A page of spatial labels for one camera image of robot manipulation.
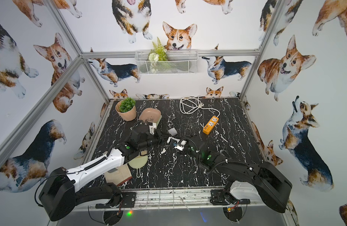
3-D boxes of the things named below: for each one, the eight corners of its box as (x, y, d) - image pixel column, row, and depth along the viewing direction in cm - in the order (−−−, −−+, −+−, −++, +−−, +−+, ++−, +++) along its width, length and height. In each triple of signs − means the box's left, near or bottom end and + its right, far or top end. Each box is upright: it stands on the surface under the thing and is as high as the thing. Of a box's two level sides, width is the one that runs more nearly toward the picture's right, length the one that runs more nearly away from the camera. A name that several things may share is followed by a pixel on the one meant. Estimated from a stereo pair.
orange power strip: (202, 132, 103) (202, 129, 100) (213, 117, 111) (213, 114, 109) (208, 135, 101) (209, 133, 98) (219, 120, 109) (220, 118, 106)
